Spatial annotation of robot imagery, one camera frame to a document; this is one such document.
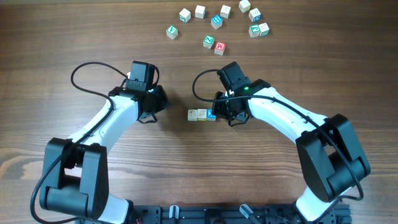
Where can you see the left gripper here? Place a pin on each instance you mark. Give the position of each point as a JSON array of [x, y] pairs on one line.
[[160, 91]]

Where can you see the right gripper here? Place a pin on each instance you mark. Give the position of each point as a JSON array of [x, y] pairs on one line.
[[217, 111]]

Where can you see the blue letter X block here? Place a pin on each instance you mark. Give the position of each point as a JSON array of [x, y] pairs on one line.
[[210, 116]]

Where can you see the plain block with yellow side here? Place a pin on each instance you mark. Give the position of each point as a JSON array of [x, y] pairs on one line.
[[201, 114]]

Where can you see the plain block with red drawing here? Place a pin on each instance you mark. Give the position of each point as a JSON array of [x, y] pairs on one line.
[[192, 115]]

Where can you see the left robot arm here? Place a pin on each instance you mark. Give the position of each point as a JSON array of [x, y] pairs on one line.
[[75, 178]]

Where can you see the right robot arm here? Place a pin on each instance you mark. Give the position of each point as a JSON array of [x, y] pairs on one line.
[[330, 154]]

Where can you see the red letter M block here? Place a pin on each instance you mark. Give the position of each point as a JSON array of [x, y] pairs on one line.
[[219, 48]]

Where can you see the green letter V block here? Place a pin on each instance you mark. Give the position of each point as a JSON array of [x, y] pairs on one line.
[[172, 32]]

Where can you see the green letter Z block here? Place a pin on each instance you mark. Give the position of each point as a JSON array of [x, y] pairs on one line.
[[208, 41]]

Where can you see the green letter J block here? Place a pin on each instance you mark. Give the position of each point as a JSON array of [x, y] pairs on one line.
[[254, 30]]

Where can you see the block with green drawing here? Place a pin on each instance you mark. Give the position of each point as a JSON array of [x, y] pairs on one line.
[[264, 29]]

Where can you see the blue letter H block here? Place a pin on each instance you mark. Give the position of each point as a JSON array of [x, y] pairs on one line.
[[216, 21]]

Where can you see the block with blue side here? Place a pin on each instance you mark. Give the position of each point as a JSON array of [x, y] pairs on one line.
[[254, 14]]

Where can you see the plain block with green side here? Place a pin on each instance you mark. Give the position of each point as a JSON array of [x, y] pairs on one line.
[[225, 11]]

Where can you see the plain wooden block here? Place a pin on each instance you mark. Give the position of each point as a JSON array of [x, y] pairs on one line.
[[200, 12]]

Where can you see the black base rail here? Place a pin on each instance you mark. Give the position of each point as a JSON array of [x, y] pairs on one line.
[[277, 213]]

